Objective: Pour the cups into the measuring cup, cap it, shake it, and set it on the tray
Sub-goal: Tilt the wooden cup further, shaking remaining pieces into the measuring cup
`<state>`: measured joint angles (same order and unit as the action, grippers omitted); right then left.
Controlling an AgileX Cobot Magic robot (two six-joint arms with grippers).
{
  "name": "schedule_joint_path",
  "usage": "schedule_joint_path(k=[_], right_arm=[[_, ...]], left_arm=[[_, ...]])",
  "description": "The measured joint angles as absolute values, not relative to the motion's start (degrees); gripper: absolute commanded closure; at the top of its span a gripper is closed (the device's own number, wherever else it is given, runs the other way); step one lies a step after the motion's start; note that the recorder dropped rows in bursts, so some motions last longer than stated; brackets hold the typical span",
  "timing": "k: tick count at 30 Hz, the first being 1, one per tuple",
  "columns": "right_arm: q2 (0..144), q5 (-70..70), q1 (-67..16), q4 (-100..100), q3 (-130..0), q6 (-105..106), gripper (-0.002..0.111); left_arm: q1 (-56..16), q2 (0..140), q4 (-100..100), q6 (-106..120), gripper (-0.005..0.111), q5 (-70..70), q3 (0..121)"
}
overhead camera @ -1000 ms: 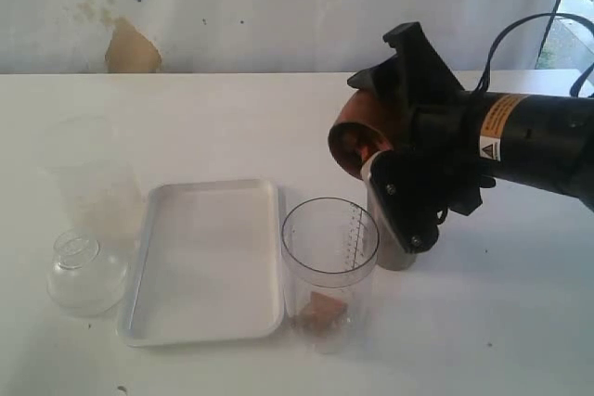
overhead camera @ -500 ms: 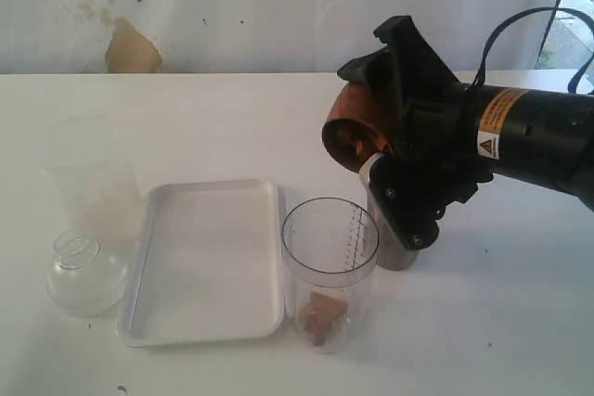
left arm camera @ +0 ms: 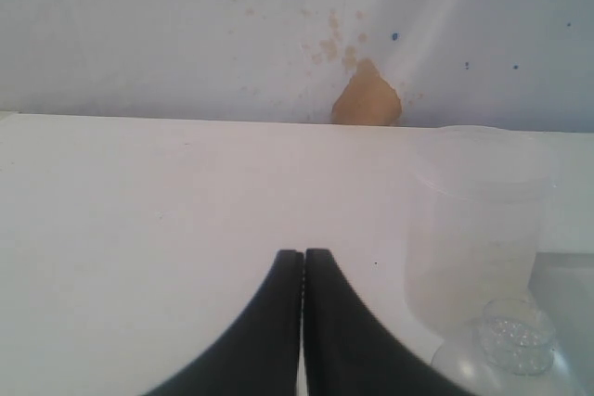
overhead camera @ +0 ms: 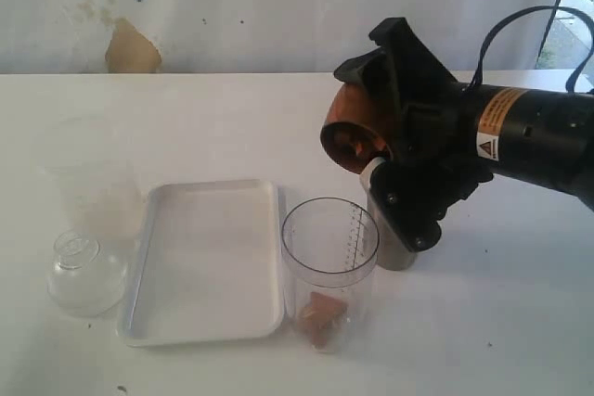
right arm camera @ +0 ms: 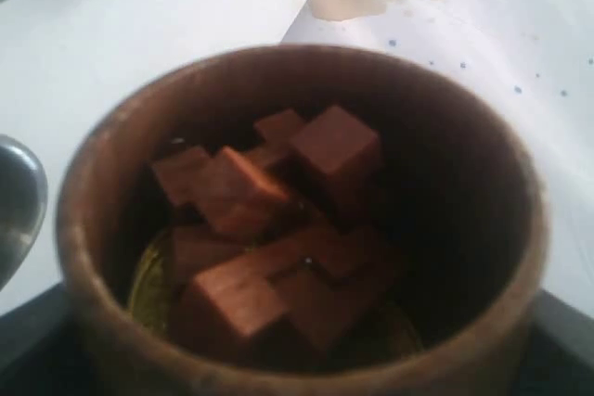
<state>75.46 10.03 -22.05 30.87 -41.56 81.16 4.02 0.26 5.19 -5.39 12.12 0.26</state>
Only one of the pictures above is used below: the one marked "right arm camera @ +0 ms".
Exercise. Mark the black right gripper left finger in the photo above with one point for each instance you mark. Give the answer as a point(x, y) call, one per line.
point(45, 350)

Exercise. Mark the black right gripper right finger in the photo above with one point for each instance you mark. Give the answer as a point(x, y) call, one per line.
point(559, 355)

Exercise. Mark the steel metal cup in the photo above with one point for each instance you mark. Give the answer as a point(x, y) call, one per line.
point(23, 204)

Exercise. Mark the brown wooden cube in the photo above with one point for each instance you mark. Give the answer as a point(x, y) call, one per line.
point(239, 296)
point(341, 153)
point(238, 199)
point(276, 130)

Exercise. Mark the brown wooden cup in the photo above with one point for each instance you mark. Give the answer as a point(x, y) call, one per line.
point(428, 291)

